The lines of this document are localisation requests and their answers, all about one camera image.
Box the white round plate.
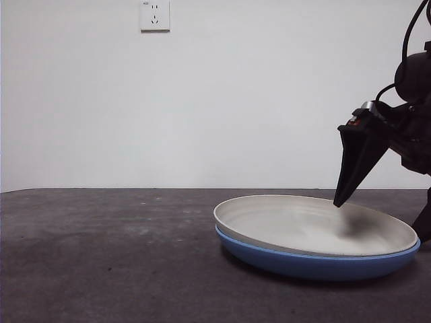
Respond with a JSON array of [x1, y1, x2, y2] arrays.
[[212, 194, 420, 258]]

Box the white wall socket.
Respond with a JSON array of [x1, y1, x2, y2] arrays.
[[140, 0, 171, 34]]

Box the blue round plate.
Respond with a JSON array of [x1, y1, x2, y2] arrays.
[[214, 224, 422, 282]]

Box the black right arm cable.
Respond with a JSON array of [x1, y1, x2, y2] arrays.
[[374, 0, 427, 102]]

